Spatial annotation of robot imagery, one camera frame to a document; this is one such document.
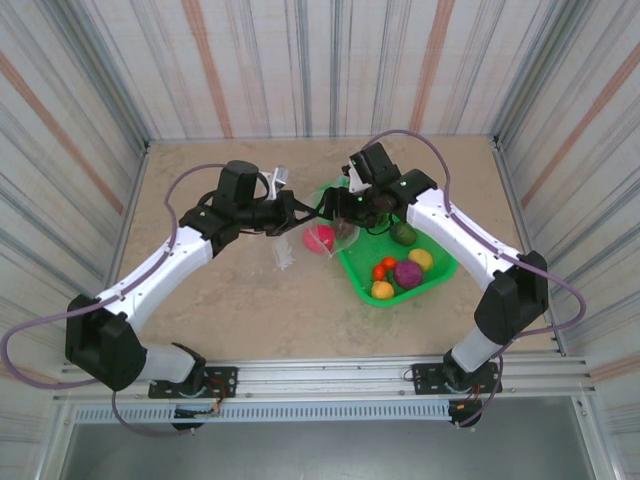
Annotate pink round fruit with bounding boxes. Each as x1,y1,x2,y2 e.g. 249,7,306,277
302,223,337,257

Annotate clear zip-top bag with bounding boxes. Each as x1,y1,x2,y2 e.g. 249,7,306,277
272,192,362,274

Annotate green avocado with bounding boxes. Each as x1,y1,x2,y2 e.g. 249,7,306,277
389,221,419,248

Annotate red cherry tomatoes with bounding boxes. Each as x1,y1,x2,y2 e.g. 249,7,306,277
371,255,402,289

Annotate purple cabbage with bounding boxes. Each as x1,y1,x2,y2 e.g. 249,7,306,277
393,259,426,291

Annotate yellow lemon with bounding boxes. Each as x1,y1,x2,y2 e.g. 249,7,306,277
407,248,436,274

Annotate green plastic mesh tray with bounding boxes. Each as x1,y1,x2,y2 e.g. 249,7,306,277
314,182,459,307

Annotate aluminium mounting rail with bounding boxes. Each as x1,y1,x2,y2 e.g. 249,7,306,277
52,348,597,402

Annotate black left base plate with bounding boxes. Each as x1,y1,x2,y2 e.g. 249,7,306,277
148,366,239,400

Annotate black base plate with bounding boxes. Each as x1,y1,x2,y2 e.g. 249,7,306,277
409,363,503,397
148,366,239,400

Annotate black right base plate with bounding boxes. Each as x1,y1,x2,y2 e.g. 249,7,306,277
409,363,503,397

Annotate slotted grey cable duct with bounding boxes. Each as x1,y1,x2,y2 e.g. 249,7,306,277
72,402,452,424

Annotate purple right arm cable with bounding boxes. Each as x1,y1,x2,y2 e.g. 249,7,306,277
360,128,587,429

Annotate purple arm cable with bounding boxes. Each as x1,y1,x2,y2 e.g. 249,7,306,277
0,163,231,437
360,128,587,429

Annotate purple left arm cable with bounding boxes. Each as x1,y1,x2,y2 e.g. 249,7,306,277
0,163,231,437

